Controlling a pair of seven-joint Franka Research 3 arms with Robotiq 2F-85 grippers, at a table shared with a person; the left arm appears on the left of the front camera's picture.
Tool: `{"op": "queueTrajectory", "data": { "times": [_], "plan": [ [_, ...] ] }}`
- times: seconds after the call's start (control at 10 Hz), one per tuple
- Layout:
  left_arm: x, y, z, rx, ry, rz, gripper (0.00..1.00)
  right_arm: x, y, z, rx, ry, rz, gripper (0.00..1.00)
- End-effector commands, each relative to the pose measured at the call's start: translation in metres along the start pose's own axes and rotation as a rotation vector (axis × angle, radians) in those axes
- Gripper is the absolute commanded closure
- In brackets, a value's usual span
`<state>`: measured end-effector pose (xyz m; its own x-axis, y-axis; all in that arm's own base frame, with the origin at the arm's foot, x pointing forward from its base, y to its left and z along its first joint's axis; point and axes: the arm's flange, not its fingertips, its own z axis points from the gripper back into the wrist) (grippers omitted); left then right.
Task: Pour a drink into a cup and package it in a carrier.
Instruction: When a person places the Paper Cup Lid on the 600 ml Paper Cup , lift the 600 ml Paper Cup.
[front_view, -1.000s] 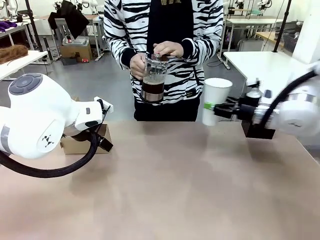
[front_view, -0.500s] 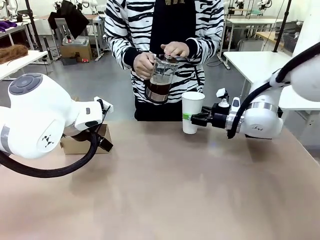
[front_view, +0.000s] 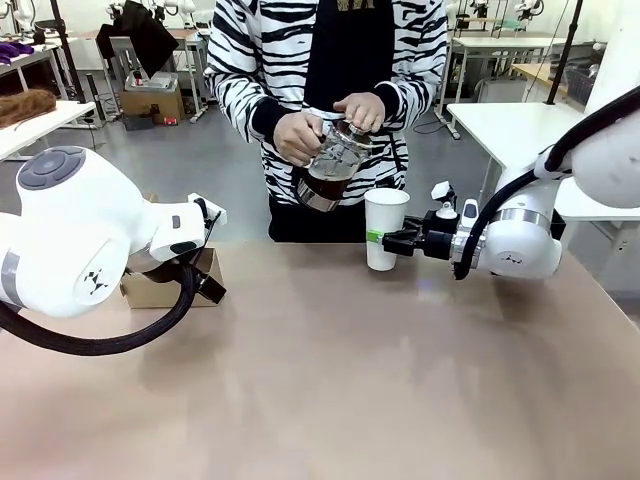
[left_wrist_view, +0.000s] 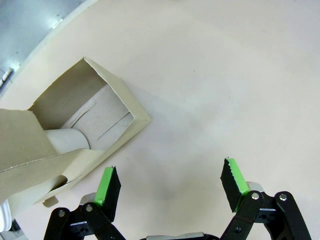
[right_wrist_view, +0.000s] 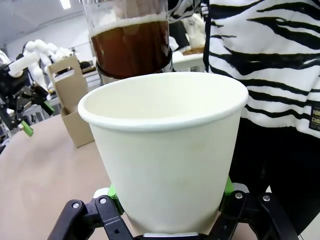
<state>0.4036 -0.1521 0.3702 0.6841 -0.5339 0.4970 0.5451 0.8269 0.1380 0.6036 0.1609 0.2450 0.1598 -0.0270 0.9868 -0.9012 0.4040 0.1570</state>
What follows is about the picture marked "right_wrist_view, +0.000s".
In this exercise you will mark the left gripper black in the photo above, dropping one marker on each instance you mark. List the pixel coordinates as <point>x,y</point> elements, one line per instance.
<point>13,87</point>

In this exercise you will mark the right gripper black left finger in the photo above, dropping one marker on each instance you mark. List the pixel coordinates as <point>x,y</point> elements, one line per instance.
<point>105,220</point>

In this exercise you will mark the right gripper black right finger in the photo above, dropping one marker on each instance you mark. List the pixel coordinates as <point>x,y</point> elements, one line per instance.
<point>250,215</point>

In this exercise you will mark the white paper cup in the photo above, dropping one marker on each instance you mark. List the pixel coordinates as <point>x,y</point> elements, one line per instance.
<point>165,155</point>

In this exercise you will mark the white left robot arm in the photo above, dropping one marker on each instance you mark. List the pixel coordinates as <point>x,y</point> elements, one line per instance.
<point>3,57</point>

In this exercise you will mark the brown cardboard cup carrier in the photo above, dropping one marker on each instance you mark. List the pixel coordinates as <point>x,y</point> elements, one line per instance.
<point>72,100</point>

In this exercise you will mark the glass dispenser with brown drink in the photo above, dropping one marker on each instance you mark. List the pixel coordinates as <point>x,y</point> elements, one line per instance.
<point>130,47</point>

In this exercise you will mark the black trousers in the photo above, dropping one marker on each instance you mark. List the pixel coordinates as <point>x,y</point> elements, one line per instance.
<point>275,165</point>

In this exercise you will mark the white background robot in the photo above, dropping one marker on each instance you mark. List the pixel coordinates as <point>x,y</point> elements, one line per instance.
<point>41,50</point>
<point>196,27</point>

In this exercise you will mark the ceiling light panel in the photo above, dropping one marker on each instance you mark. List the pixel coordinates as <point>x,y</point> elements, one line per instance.
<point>64,3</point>

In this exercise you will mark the person in zebra jacket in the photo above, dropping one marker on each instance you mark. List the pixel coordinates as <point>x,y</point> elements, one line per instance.
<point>270,82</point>

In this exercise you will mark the white background table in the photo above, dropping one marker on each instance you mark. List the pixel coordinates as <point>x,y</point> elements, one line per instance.
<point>187,60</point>

